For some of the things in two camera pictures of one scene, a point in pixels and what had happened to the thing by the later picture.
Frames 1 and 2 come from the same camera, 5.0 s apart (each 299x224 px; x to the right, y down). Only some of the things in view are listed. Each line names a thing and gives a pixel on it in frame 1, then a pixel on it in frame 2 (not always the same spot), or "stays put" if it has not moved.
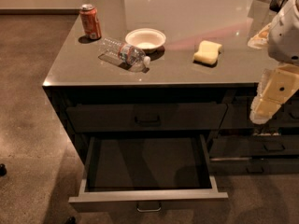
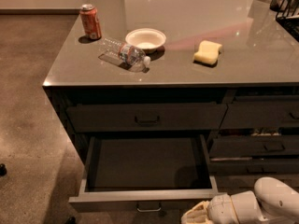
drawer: [146, 173] stays put
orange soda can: [90, 18] stays put
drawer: [148, 118] stays put
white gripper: [286, 37] -> [219, 209]
